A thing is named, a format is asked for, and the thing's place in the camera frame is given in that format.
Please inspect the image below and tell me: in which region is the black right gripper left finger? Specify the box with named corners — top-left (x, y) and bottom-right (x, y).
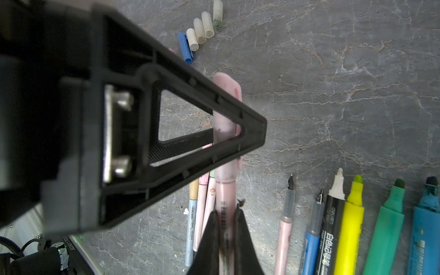
top-left (187, 211), bottom-right (220, 275)

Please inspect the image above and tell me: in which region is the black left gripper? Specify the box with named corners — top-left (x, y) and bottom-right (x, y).
top-left (1, 1), bottom-right (103, 235)

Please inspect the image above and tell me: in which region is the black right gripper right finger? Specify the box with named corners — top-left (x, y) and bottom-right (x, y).
top-left (234, 200), bottom-right (264, 275)

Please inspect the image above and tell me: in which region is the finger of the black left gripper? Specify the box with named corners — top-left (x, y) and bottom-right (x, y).
top-left (99, 6), bottom-right (267, 227)

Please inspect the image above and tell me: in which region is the purple capped pink pen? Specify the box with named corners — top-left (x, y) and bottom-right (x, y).
top-left (274, 175), bottom-right (296, 275)

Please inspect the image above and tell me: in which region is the green capped pink pen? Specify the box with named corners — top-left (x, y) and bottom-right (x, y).
top-left (202, 170), bottom-right (216, 234)

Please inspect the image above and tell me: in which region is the black marker white cap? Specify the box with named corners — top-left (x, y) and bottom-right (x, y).
top-left (314, 168), bottom-right (346, 275)

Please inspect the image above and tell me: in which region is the yellow highlighter marker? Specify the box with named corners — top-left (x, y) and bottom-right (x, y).
top-left (334, 175), bottom-right (364, 275)

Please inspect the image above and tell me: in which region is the blue pen cap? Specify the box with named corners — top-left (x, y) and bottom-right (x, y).
top-left (178, 32), bottom-right (194, 64)

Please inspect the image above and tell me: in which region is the green highlighter marker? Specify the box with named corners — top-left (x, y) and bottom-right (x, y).
top-left (363, 179), bottom-right (405, 275)

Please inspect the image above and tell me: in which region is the translucent yellow highlighter cap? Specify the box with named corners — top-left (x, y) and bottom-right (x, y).
top-left (193, 18), bottom-right (207, 45)

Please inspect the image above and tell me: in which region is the blue highlighter marker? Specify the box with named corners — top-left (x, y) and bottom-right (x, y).
top-left (407, 176), bottom-right (440, 275)

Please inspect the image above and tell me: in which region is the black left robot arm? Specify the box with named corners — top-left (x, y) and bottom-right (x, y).
top-left (1, 1), bottom-right (267, 275)

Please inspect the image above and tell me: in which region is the light pink capped pen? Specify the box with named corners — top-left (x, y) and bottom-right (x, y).
top-left (193, 173), bottom-right (209, 252)

